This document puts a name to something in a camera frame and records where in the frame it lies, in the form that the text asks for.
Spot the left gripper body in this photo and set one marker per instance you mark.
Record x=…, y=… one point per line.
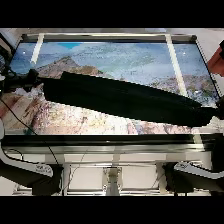
x=33, y=79

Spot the black jeans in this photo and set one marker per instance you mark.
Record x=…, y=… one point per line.
x=133, y=100

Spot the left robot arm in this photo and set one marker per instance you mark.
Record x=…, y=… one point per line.
x=26, y=173

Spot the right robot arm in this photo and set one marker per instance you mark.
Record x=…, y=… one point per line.
x=200, y=178

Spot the red garment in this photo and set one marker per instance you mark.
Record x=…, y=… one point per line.
x=217, y=63

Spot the silver frame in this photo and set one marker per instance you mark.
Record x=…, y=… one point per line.
x=133, y=150

